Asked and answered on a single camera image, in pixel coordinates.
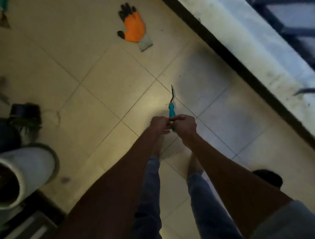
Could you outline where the person's grey shirt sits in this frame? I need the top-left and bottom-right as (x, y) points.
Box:
(250, 200), (315, 239)

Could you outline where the narrow teal handled trowel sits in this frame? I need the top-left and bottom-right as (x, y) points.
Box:
(168, 85), (177, 131)

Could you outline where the person's left hand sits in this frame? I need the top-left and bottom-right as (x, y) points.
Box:
(149, 116), (172, 136)

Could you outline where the teal handled hand rake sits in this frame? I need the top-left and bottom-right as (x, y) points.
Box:
(0, 0), (11, 29)

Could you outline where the grey glove packaging card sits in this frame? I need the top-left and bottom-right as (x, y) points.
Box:
(138, 34), (154, 52)

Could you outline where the orange black work glove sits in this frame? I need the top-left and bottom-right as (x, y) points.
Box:
(117, 2), (147, 44)

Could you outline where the person's right forearm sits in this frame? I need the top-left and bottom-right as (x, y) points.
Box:
(186, 134), (293, 237)

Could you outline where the person's right leg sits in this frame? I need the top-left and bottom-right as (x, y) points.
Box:
(186, 172), (243, 239)

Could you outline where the person's left foot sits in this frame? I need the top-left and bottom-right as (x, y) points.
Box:
(151, 135), (164, 158)

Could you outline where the dark blue round pot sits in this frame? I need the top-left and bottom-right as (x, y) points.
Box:
(0, 118), (21, 153)

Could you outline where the person's right hand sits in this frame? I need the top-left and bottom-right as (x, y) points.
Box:
(169, 114), (198, 146)

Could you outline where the person's left forearm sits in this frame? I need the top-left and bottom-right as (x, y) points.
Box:
(53, 130), (163, 239)

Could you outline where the black metal railing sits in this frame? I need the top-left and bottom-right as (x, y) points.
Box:
(246, 0), (315, 97)

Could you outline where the white round plant pot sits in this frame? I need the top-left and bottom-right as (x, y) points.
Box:
(0, 142), (61, 211)

